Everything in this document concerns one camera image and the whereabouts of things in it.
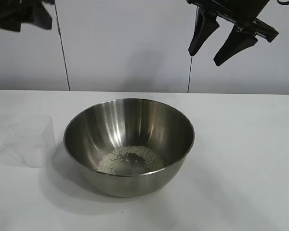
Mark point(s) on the clear plastic measuring cup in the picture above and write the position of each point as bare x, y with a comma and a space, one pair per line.
38, 144

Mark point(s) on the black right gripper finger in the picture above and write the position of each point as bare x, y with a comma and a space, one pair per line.
201, 31
234, 44

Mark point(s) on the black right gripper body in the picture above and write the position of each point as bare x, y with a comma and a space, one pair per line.
234, 8

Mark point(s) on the white rice grains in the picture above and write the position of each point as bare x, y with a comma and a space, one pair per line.
149, 154

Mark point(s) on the stainless steel mixing bowl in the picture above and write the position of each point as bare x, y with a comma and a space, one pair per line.
127, 130

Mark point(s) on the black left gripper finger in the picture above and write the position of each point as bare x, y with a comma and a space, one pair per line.
33, 14
7, 24

